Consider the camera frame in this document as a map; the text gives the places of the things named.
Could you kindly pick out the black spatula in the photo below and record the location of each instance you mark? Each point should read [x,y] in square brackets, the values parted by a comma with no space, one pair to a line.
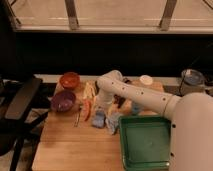
[121,102]

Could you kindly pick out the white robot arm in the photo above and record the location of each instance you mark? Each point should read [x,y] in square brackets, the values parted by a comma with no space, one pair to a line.
[191,144]

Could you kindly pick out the small dark can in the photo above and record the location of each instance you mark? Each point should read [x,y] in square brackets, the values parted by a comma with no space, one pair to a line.
[126,80]

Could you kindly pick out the black chair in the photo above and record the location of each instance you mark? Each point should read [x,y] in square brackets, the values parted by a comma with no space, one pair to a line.
[13,127]

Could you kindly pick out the banana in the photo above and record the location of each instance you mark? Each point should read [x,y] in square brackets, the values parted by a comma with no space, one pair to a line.
[89,91]

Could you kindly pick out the crumpled light blue cloth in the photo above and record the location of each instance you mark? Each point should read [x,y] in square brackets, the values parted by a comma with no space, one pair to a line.
[112,122]

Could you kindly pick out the blue sponge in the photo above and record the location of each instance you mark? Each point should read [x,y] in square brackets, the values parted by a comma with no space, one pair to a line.
[98,120]

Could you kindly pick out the orange bowl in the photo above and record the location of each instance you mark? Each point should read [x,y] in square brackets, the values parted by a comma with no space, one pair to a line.
[69,80]

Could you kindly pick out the green plastic tray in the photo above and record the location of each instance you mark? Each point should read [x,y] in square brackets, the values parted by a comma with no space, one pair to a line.
[145,143]

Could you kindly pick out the metal fork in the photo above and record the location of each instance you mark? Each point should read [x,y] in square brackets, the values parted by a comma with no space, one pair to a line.
[78,116]

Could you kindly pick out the purple bowl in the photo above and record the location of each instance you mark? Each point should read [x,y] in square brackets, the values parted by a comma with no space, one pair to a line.
[63,101]

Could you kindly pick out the dark red grapes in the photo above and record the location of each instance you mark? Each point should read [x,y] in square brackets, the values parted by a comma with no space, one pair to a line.
[117,99]

